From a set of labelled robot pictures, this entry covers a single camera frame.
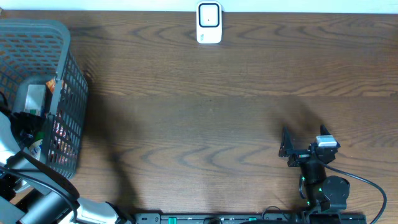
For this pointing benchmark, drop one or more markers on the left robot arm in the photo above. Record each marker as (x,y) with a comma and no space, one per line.
(32,192)

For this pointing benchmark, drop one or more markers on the grey plastic mesh basket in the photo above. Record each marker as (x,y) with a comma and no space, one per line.
(34,52)

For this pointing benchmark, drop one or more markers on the green lid white jar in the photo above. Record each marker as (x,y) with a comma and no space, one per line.
(36,147)

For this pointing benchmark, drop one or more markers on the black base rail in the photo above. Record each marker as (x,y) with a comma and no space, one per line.
(277,218)

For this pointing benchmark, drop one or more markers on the white barcode scanner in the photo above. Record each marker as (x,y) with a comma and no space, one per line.
(209,26)

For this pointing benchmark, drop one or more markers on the orange candy bar wrapper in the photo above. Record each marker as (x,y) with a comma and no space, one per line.
(64,114)

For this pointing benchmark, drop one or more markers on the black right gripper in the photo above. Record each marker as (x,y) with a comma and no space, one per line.
(287,149)

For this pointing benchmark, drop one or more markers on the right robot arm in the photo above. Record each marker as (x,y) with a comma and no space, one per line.
(323,193)

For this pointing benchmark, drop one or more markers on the white green medicine box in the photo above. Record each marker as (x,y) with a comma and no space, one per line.
(35,100)

